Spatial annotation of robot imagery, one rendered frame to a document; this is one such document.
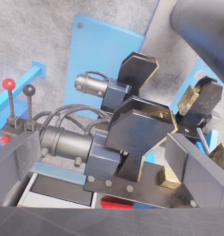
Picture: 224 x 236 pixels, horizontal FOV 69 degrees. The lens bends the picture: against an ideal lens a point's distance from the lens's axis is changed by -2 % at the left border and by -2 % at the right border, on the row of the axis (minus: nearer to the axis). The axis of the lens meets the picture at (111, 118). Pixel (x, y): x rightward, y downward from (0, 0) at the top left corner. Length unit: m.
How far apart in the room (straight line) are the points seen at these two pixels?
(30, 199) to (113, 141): 0.32
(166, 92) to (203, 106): 0.42
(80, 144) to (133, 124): 0.22
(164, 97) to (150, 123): 0.97
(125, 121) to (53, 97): 1.37
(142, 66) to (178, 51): 0.46
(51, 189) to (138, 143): 0.34
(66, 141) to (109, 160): 0.17
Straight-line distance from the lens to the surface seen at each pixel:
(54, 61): 1.60
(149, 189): 0.74
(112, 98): 0.97
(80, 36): 1.33
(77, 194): 0.65
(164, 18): 1.25
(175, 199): 0.78
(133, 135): 0.52
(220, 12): 0.68
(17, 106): 1.92
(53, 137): 0.63
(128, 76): 0.92
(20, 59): 1.75
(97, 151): 0.58
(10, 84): 0.55
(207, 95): 1.06
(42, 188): 0.66
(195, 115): 1.12
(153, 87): 1.39
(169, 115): 0.55
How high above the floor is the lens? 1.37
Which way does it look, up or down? 51 degrees down
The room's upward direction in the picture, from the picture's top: 170 degrees counter-clockwise
